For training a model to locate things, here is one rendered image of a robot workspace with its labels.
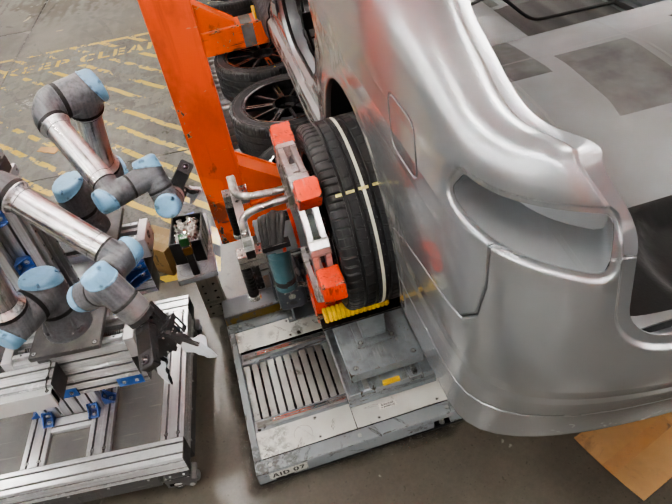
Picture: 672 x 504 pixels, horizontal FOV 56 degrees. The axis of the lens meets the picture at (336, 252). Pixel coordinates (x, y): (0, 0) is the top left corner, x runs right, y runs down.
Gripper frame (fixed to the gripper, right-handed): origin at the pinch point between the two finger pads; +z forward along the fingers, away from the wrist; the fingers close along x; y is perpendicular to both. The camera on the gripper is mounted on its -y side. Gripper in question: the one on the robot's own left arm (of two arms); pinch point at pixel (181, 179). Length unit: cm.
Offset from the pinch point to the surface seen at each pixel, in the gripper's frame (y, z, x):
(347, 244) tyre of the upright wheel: -9, -43, 52
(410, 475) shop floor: 67, -26, 116
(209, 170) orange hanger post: -2.3, 25.5, 7.8
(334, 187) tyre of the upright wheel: -23, -39, 43
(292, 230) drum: -1.8, -17.9, 39.8
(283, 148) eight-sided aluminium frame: -25.3, -14.2, 26.8
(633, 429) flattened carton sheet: 18, -32, 185
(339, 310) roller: 21, -10, 69
